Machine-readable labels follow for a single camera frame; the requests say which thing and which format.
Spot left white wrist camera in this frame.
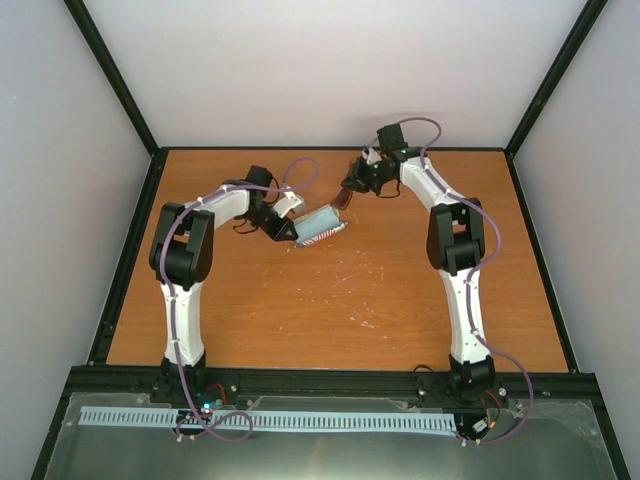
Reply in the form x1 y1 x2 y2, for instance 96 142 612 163
272 191 306 218

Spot american flag glasses case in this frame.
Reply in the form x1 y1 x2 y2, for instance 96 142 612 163
294 205 348 248

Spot light blue slotted cable duct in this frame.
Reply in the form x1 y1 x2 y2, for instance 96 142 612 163
77 406 456 435

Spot brown sunglasses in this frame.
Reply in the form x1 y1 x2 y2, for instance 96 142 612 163
330 188 353 211

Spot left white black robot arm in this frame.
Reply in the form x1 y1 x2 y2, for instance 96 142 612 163
149 166 304 403

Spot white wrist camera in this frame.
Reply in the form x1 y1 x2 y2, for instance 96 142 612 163
272 191 306 218
361 146 381 165

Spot light blue square mat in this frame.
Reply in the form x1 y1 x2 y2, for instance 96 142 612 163
294 205 341 244

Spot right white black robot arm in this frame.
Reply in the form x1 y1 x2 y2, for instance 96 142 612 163
341 122 495 405

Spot black aluminium frame rail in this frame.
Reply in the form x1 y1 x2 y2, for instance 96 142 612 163
64 364 600 402

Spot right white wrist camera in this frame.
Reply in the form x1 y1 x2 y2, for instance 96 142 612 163
361 146 381 165

